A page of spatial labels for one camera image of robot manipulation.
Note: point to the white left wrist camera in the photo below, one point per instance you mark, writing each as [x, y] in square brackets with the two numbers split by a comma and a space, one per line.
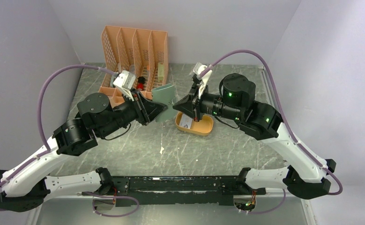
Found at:
[124, 82]

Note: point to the yellow oval tray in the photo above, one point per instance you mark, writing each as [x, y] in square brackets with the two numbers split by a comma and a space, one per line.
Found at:
[203, 127]

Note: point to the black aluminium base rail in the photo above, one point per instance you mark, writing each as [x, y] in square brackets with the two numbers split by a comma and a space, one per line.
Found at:
[147, 190]

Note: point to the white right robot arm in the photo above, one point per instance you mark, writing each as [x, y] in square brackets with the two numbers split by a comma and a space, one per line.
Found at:
[306, 174]

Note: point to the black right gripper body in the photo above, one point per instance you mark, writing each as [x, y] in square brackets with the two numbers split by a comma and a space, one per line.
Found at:
[212, 104]

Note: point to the pale green eraser box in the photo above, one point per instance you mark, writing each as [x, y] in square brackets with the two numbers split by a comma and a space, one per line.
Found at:
[160, 72]

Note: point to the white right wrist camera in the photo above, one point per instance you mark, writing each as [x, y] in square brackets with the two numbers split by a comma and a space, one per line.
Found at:
[200, 76]

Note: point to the orange plastic desk organizer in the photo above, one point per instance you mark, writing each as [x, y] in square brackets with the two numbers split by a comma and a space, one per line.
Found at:
[138, 51]

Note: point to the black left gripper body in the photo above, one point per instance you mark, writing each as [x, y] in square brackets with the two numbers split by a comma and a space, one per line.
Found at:
[126, 113]

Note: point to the green leather card holder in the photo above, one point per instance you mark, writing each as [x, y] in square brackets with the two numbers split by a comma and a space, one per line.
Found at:
[166, 95]

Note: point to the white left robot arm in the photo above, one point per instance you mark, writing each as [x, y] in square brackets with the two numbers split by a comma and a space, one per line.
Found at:
[29, 185]

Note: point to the red black stamp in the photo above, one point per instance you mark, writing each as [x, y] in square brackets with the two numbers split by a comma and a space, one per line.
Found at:
[140, 83]

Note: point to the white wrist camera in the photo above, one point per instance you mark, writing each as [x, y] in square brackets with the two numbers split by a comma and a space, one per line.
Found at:
[200, 76]
[124, 82]

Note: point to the grey credit card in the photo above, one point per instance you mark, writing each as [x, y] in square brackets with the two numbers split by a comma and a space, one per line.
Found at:
[185, 121]

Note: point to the grey white utility knife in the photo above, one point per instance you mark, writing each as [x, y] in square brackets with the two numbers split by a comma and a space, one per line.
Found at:
[112, 81]

